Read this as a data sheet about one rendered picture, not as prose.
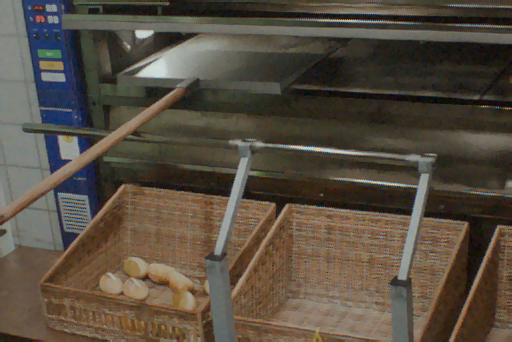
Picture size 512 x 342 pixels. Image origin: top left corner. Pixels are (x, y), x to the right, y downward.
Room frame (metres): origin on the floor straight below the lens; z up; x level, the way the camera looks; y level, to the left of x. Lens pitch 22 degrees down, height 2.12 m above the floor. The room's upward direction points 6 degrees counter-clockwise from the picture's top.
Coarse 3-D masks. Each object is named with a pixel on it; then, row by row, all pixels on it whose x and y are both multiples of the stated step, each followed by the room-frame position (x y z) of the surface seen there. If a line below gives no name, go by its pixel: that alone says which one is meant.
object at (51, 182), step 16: (176, 96) 2.99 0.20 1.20; (144, 112) 2.86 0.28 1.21; (160, 112) 2.91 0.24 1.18; (128, 128) 2.76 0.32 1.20; (96, 144) 2.64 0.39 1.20; (112, 144) 2.68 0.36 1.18; (80, 160) 2.55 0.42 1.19; (64, 176) 2.48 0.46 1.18; (32, 192) 2.38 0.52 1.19; (16, 208) 2.31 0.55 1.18; (0, 224) 2.25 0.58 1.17
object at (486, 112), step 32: (128, 96) 3.23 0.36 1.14; (160, 96) 3.18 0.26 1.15; (192, 96) 3.12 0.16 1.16; (224, 96) 3.07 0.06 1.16; (256, 96) 3.02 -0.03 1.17; (288, 96) 2.97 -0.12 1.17; (320, 96) 2.93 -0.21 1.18; (352, 96) 2.90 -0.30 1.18; (384, 96) 2.87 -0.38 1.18; (416, 96) 2.84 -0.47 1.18
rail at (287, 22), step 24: (240, 24) 2.87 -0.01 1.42; (264, 24) 2.84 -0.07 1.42; (288, 24) 2.81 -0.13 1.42; (312, 24) 2.77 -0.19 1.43; (336, 24) 2.74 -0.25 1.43; (360, 24) 2.71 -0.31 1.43; (384, 24) 2.68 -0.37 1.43; (408, 24) 2.65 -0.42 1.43; (432, 24) 2.62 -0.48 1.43; (456, 24) 2.59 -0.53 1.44; (480, 24) 2.57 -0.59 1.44
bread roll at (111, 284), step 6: (102, 276) 3.04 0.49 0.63; (108, 276) 3.01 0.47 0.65; (114, 276) 3.01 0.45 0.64; (102, 282) 3.01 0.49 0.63; (108, 282) 2.99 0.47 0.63; (114, 282) 2.99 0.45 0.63; (120, 282) 3.00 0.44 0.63; (102, 288) 3.00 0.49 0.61; (108, 288) 2.98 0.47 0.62; (114, 288) 2.98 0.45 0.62; (120, 288) 2.98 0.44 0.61; (108, 294) 2.99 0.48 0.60; (114, 294) 2.98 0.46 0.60
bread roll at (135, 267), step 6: (132, 258) 3.11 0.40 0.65; (138, 258) 3.10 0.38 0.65; (126, 264) 3.11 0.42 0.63; (132, 264) 3.09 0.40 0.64; (138, 264) 3.07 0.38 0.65; (144, 264) 3.08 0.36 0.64; (126, 270) 3.10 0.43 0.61; (132, 270) 3.08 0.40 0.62; (138, 270) 3.06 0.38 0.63; (144, 270) 3.06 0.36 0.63; (132, 276) 3.07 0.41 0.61; (138, 276) 3.06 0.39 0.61; (144, 276) 3.06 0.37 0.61
